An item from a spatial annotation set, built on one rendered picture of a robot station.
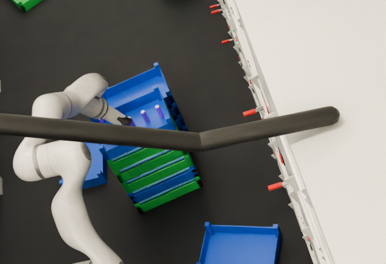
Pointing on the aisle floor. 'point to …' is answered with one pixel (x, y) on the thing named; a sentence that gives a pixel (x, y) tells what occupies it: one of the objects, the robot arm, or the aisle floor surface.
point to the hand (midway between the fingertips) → (124, 120)
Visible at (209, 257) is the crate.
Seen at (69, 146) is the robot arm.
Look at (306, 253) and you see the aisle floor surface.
